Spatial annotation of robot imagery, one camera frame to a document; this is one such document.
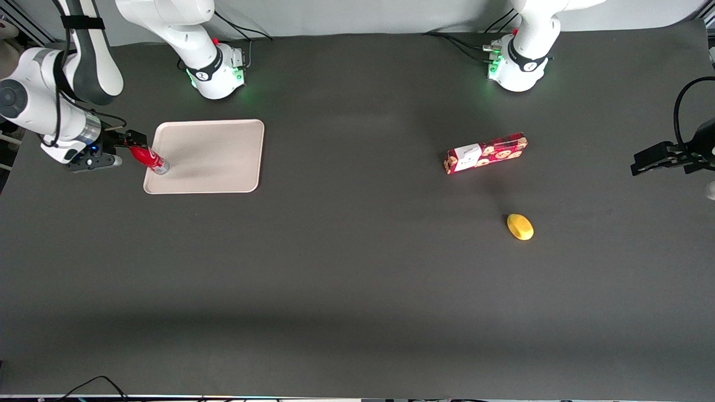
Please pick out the beige plastic tray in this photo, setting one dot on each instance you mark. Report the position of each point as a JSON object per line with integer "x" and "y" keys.
{"x": 215, "y": 156}

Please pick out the yellow lemon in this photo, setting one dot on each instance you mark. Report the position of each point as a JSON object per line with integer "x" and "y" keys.
{"x": 520, "y": 226}

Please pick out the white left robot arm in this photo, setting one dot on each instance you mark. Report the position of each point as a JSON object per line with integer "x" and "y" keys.
{"x": 530, "y": 33}

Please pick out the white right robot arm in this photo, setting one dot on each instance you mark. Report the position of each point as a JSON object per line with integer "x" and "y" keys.
{"x": 195, "y": 33}

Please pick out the red cookie box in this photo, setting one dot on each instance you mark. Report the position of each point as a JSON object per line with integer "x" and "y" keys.
{"x": 491, "y": 153}

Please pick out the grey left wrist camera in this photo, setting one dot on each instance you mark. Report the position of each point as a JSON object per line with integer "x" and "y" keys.
{"x": 711, "y": 190}

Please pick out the red coke bottle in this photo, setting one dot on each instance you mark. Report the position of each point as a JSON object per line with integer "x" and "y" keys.
{"x": 152, "y": 161}

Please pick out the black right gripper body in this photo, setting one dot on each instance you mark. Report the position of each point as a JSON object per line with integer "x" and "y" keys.
{"x": 113, "y": 139}

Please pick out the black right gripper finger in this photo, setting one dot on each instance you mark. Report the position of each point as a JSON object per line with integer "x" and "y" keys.
{"x": 124, "y": 147}
{"x": 137, "y": 137}

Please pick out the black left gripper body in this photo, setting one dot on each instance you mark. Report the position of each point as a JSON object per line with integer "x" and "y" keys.
{"x": 702, "y": 146}

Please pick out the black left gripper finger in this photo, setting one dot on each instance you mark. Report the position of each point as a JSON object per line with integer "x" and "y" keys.
{"x": 656, "y": 167}
{"x": 656, "y": 152}

